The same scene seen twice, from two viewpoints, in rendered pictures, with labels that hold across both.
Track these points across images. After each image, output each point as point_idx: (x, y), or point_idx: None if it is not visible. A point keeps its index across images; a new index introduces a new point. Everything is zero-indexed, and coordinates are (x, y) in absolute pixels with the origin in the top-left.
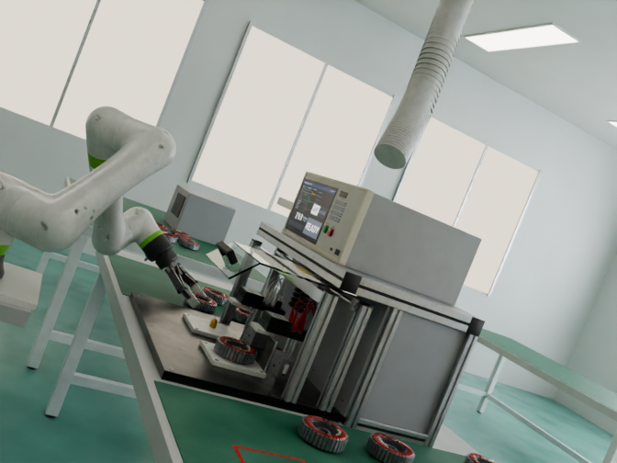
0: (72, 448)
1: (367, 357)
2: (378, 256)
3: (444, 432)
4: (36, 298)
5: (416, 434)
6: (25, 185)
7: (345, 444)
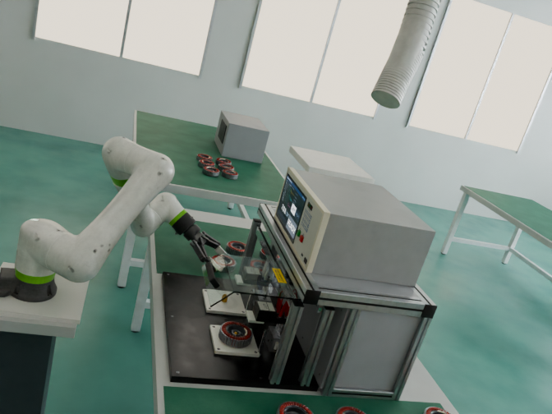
0: (150, 359)
1: (334, 346)
2: (341, 260)
3: (417, 373)
4: (80, 311)
5: (384, 393)
6: (54, 232)
7: None
